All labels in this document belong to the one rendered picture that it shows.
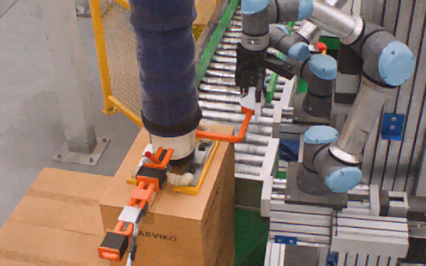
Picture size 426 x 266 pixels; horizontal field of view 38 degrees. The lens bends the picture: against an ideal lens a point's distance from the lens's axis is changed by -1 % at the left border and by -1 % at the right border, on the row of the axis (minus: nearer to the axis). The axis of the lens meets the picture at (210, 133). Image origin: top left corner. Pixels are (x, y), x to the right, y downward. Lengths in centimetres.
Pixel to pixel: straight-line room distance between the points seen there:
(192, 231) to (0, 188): 200
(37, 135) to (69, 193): 145
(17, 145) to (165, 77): 239
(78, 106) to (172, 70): 187
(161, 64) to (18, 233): 118
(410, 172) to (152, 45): 108
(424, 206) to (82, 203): 156
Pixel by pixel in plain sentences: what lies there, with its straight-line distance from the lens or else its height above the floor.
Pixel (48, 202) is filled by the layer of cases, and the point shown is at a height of 54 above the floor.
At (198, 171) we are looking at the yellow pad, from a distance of 244.
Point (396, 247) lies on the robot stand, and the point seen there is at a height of 93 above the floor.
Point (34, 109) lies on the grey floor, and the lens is 477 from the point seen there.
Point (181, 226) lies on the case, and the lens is 233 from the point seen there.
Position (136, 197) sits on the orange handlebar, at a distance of 217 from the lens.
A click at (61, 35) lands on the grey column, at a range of 374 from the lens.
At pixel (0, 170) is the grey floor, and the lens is 425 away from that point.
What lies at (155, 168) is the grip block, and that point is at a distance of 228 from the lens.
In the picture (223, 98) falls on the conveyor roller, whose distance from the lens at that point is 365.
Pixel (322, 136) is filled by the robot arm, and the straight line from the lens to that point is 213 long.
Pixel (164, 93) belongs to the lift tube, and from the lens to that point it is 221.
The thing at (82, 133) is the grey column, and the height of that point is 19.
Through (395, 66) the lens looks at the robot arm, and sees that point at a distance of 188.
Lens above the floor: 252
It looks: 36 degrees down
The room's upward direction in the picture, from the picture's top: 2 degrees counter-clockwise
